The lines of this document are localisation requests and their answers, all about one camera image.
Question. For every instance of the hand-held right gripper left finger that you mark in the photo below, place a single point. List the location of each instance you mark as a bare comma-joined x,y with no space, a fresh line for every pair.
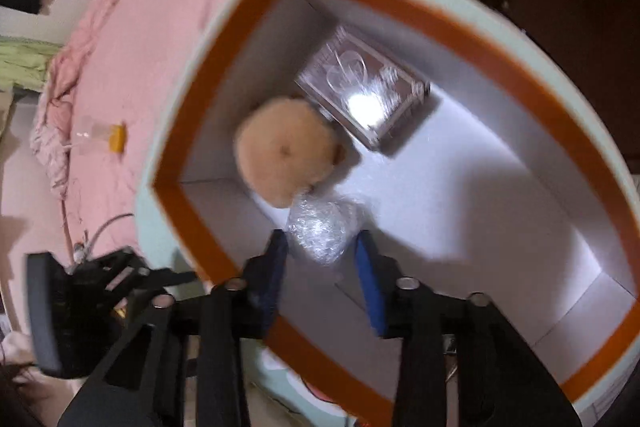
276,272

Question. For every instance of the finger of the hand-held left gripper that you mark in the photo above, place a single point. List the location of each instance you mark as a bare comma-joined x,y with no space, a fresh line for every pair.
165,279

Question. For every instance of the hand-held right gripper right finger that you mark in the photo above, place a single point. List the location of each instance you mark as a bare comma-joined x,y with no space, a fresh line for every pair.
369,287

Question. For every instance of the clear plastic wrap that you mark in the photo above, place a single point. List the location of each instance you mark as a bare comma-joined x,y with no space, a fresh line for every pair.
320,227

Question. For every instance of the orange cardboard box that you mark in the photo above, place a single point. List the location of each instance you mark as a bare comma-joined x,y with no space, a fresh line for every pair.
475,207

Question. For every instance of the tan round plush toy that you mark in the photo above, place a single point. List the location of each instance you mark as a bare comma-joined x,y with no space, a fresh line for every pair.
285,152

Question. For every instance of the small bottle with orange cap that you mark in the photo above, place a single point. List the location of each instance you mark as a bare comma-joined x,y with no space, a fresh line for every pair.
117,137

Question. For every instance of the brown box in clear wrap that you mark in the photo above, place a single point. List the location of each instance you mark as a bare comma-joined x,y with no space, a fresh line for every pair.
360,82

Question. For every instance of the pink blanket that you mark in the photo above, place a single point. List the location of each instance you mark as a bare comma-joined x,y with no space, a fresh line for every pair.
175,32

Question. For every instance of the green cloth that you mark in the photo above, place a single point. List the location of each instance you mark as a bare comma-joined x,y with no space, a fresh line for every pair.
25,62

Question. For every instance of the dark brown door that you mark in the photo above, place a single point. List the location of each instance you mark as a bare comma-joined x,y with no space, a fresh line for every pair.
550,17

